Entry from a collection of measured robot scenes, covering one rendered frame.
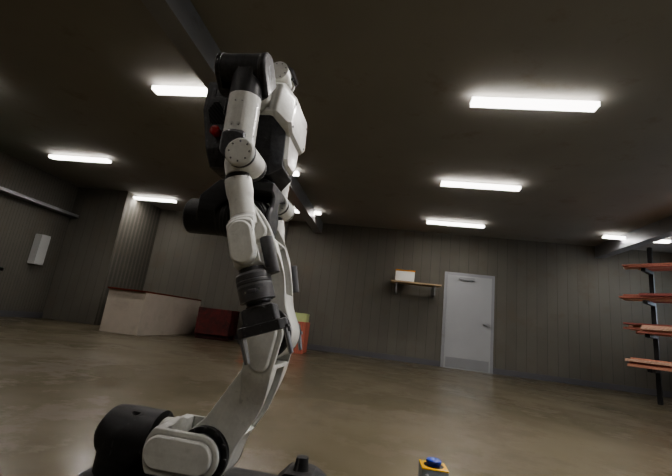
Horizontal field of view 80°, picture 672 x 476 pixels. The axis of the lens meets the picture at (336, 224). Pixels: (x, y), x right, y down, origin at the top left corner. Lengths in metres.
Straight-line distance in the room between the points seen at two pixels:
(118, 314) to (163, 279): 2.84
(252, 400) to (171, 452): 0.23
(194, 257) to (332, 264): 3.65
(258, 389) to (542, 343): 9.45
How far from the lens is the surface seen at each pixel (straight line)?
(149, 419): 1.33
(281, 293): 1.17
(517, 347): 10.19
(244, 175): 1.08
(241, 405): 1.21
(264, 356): 1.13
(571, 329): 10.58
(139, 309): 8.55
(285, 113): 1.27
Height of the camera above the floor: 0.66
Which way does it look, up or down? 14 degrees up
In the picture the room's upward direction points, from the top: 7 degrees clockwise
